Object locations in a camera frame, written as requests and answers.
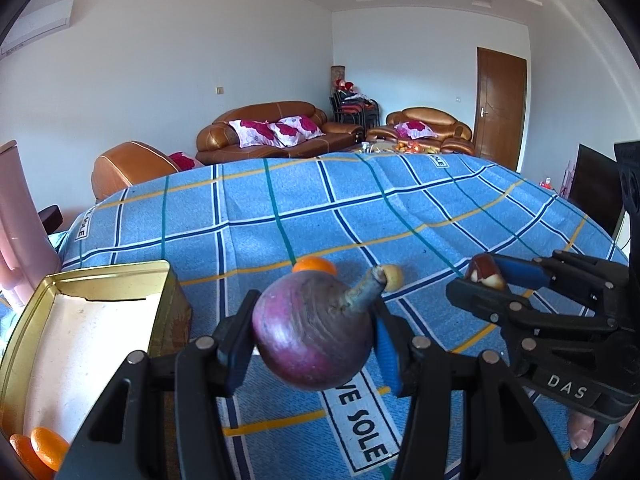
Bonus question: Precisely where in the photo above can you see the long brown leather sofa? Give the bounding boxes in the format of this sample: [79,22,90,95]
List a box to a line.
[195,101,367,166]

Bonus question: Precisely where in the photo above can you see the round brown leather armchair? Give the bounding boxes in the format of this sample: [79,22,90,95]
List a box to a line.
[91,141,206,202]

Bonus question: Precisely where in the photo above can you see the small orange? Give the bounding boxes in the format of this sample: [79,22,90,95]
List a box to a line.
[292,256,338,276]

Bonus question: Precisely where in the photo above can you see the pink plastic furniture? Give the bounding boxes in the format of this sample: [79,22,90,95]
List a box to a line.
[0,140,62,307]

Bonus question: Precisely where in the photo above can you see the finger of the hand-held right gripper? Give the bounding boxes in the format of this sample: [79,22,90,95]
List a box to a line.
[446,277,617,334]
[492,250,628,293]

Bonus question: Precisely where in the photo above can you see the blue plaid tablecloth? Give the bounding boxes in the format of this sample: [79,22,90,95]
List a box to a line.
[50,152,631,480]

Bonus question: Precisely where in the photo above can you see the tan longan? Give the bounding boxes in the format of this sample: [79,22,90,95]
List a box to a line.
[380,265,405,292]

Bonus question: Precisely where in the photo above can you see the black television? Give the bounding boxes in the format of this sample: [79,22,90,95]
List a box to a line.
[569,143,624,239]

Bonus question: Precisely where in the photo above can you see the white air conditioner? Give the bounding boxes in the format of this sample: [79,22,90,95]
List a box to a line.
[0,0,75,57]

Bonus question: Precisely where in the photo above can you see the cluttered coffee table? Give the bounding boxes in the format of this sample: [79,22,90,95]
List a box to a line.
[357,140,444,156]

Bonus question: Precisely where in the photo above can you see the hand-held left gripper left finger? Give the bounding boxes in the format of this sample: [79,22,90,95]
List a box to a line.
[57,290,262,480]

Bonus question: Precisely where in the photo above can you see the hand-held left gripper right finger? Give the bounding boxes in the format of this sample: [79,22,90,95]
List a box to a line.
[370,305,573,480]

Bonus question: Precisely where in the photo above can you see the round orange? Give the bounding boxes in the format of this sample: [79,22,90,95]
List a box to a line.
[9,433,53,480]
[30,426,71,472]

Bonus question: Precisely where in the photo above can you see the purple round fruit with stem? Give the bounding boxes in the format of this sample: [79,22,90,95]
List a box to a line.
[251,266,388,392]

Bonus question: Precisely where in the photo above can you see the gold tin box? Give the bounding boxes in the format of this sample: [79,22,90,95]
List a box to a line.
[0,260,193,480]

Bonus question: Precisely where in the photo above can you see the dark date with pale patch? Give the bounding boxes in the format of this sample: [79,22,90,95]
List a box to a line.
[462,254,508,291]

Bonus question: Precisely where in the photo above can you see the stacked dark chairs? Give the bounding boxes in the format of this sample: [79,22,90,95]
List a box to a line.
[328,90,382,129]

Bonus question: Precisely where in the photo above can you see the person's right hand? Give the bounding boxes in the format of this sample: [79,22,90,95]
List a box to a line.
[566,411,595,450]

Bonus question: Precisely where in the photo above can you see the brown wooden door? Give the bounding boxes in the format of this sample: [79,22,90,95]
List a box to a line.
[474,47,528,172]

